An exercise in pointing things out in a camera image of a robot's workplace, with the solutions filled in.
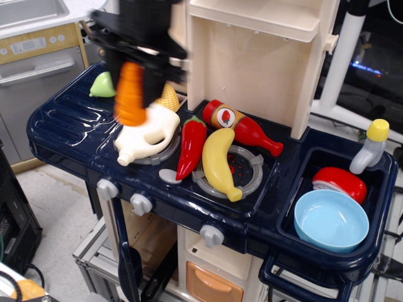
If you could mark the red toy chili pepper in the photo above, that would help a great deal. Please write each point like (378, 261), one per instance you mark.
(193, 137)

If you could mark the grey oval stove button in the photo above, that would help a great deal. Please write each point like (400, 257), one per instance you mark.
(168, 176)

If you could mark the cream toy jug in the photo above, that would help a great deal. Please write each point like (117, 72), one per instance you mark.
(149, 138)

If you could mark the yellow toy banana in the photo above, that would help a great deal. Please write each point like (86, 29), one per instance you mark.
(215, 165)

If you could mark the navy toy kitchen counter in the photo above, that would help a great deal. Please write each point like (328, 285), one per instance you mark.
(75, 132)

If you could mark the grey middle stove knob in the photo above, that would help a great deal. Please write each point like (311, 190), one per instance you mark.
(141, 204)

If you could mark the orange toy carrot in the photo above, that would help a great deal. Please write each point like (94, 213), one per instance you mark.
(129, 107)

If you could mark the red toy ketchup bottle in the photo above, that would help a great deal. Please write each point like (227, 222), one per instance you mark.
(247, 131)

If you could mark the green toy pear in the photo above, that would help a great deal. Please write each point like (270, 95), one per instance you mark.
(102, 86)

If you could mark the grey stove knob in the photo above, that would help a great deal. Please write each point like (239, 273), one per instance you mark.
(107, 189)
(212, 236)
(141, 204)

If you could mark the orange toy drawer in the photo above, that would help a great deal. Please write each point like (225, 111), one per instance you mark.
(207, 286)

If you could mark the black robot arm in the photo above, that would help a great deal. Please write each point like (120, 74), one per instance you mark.
(139, 34)

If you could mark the grey right stove knob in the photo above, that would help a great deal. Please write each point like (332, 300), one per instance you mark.
(212, 236)

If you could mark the yellow toy corn cob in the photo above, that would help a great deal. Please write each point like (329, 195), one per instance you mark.
(169, 99)

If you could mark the cream toy kitchen shelf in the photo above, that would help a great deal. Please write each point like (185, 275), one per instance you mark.
(260, 57)

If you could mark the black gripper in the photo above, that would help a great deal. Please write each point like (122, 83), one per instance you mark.
(140, 36)

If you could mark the white monitor stand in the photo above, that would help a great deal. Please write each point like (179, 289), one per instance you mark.
(362, 80)

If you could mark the grey left stove knob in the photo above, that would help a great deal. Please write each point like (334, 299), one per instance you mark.
(107, 189)

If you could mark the aluminium frame stand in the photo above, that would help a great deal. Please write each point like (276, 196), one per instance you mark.
(98, 265)

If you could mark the light blue bowl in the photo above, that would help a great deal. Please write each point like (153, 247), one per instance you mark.
(330, 220)

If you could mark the grey toy faucet yellow cap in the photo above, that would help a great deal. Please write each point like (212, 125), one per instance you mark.
(373, 147)

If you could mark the navy hanging ladle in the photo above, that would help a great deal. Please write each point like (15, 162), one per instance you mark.
(129, 264)

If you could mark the black computer case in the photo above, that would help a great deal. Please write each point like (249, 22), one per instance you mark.
(20, 231)

